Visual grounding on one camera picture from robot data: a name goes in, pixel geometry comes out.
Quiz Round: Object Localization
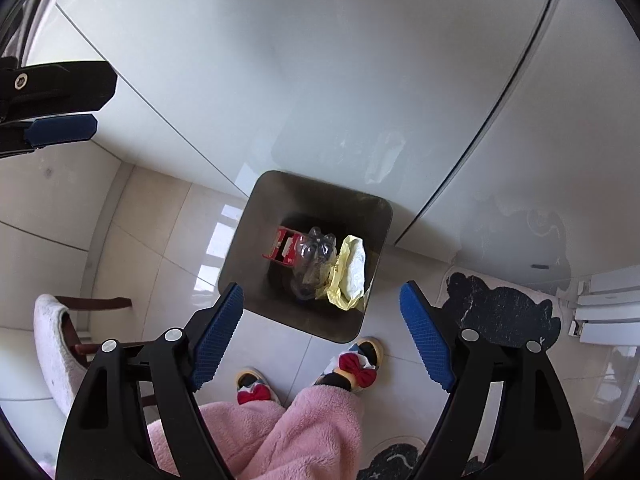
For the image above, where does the white cushioned wooden chair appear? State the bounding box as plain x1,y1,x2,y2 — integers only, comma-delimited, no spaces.
34,294,132,417

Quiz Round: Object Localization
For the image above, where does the red carton in bin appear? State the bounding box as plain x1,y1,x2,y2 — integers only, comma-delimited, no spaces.
262,226,304,268

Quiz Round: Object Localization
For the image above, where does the black cat floor mat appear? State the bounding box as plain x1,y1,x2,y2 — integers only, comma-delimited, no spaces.
439,266,562,351

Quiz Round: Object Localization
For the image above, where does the yellow paper wrapper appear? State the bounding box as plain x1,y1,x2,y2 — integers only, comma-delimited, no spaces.
326,235,366,311

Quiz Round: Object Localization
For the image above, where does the left patterned slipper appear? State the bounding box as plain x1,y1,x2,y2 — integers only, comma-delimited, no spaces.
235,367,282,405

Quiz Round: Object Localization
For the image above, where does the dark square trash bin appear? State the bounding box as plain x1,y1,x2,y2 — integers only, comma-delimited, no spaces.
218,170,393,344

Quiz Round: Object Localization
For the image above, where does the patterned slipper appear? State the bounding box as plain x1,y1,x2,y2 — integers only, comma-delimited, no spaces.
235,367,282,405
314,337,384,393

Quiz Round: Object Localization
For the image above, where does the right patterned slipper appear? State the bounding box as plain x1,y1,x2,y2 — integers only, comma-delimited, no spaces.
314,337,384,393

